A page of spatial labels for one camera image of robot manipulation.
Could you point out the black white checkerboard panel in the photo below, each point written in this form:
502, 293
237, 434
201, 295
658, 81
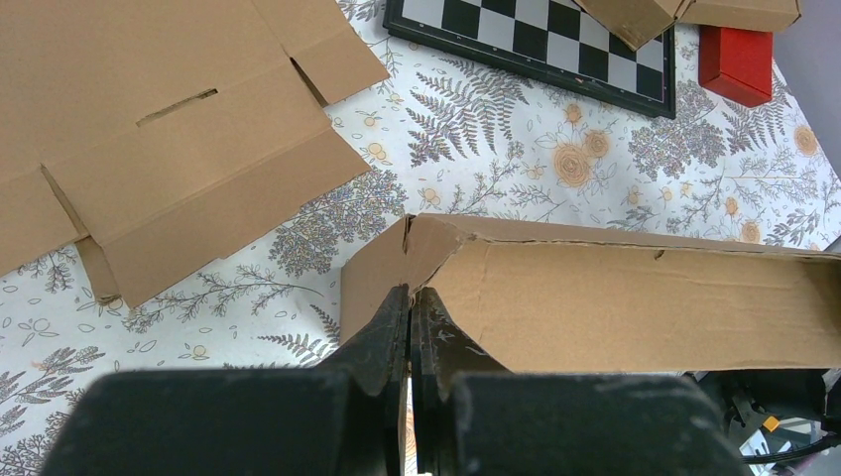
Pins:
555, 42

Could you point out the cardboard box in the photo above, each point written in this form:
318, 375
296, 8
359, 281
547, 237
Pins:
634, 22
754, 15
542, 297

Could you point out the folded cardboard box on checkerboard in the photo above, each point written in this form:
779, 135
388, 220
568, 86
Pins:
634, 22

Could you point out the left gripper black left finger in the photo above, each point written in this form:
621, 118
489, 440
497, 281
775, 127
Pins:
344, 416

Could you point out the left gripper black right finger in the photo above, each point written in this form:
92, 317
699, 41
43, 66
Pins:
474, 416

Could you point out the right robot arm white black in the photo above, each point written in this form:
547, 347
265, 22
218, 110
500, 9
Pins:
748, 398

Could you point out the folded cardboard box beside red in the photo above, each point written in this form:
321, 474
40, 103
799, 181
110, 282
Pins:
754, 15

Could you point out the floral patterned table mat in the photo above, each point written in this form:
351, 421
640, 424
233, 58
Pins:
442, 135

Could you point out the stack of flat cardboard blanks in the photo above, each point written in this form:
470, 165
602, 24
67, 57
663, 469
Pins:
159, 136

